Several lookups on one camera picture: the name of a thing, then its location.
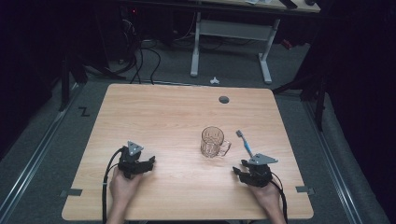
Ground person's left hand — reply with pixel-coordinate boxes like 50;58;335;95
109;167;144;206

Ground black floor cables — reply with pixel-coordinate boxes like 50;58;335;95
120;18;163;86

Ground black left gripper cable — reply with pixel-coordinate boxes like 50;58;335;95
101;147;125;224

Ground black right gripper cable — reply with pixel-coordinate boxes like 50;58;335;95
270;172;289;224

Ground blue toothbrush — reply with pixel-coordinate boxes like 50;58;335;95
235;129;255;159

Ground metal floor rail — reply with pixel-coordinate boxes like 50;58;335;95
0;83;82;222
303;101;363;224

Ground black metal stand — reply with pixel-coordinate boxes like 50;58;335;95
58;54;127;113
272;73;328;133

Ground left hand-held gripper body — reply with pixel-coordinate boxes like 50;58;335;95
117;140;148;180

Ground person's right hand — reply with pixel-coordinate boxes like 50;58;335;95
248;182;283;216

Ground grey tape piece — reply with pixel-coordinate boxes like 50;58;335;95
59;188;83;198
295;185;316;196

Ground clear glass mug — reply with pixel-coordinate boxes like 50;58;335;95
200;125;233;159

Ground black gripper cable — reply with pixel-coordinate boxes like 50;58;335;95
270;172;289;224
101;147;125;224

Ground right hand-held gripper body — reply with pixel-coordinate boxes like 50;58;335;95
244;153;279;189

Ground white metal desk frame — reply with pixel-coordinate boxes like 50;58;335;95
190;11;281;85

